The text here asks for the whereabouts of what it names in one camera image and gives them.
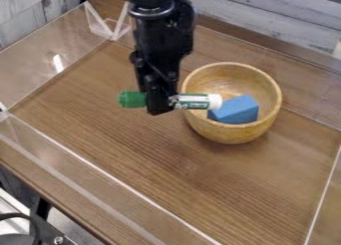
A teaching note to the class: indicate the blue rectangular block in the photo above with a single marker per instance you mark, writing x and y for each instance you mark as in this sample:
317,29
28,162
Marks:
237,111

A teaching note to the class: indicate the black table leg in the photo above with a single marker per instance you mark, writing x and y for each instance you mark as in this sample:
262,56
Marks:
43,208

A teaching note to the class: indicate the clear acrylic tray wall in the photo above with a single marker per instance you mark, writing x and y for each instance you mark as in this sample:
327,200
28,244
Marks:
143,179

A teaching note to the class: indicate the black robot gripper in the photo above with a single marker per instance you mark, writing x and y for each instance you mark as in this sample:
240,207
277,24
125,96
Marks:
164,42

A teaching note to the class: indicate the black metal bracket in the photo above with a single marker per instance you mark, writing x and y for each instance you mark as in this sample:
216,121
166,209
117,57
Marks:
47,235

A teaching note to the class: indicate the brown wooden bowl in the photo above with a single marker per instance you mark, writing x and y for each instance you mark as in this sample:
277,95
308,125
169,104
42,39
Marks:
232,80

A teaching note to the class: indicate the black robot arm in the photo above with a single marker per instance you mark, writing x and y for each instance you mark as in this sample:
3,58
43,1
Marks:
153,1

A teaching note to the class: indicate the green and white marker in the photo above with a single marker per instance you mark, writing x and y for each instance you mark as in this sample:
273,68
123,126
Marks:
135,100

